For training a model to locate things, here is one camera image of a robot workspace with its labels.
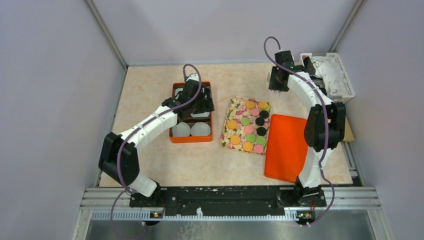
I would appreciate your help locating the green cookie lower left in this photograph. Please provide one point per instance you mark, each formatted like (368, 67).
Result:
(250, 138)

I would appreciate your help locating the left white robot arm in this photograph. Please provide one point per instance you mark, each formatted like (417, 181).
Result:
(119, 157)

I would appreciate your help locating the aluminium frame rail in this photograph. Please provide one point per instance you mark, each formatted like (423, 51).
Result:
(352, 213)

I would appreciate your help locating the pink cookie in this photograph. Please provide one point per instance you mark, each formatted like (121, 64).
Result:
(258, 149)
(249, 129)
(254, 112)

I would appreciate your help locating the white paper cup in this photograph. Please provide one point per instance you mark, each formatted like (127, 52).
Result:
(182, 129)
(177, 92)
(200, 129)
(200, 115)

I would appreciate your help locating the black cookie middle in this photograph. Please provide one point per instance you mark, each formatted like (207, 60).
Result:
(260, 121)

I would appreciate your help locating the black cookie upper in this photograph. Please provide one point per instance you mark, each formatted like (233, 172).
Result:
(264, 114)

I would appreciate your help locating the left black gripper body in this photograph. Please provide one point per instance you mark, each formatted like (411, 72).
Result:
(196, 101)

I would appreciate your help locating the white cloth in basket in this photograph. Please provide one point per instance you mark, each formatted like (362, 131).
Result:
(327, 68)

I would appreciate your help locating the pink cookie middle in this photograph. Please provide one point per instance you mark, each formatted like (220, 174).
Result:
(249, 129)

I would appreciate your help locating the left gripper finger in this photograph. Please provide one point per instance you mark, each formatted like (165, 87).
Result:
(185, 112)
(206, 104)

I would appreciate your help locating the pink cookie bottom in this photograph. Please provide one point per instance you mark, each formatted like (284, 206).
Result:
(258, 149)

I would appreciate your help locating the black cookie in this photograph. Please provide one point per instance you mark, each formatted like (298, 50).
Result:
(264, 114)
(260, 121)
(261, 131)

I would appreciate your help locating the orange cookie bottom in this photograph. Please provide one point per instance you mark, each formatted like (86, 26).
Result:
(247, 146)

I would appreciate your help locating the orange box lid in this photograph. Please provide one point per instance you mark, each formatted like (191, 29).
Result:
(286, 148)

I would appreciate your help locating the white plastic basket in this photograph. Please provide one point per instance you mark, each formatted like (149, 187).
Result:
(346, 80)

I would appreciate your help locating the black item in basket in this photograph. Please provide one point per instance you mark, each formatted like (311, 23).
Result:
(309, 68)

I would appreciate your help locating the orange compartment box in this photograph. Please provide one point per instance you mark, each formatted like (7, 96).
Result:
(176, 87)

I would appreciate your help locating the floral tray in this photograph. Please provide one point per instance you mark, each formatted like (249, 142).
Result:
(236, 110)

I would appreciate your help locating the black cookie lower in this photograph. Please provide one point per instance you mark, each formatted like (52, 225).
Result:
(261, 131)

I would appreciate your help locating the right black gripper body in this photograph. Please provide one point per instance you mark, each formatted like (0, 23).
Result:
(274, 84)

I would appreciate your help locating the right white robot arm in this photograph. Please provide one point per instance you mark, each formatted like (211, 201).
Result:
(325, 124)

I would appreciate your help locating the green cookie middle left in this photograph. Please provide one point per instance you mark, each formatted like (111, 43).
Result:
(245, 121)

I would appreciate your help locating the green cookie lower right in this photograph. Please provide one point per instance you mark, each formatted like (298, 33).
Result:
(260, 140)

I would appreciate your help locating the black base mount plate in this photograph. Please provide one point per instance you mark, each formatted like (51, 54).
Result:
(231, 201)

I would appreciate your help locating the pink cookie upper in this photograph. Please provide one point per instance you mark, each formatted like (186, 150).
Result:
(254, 112)

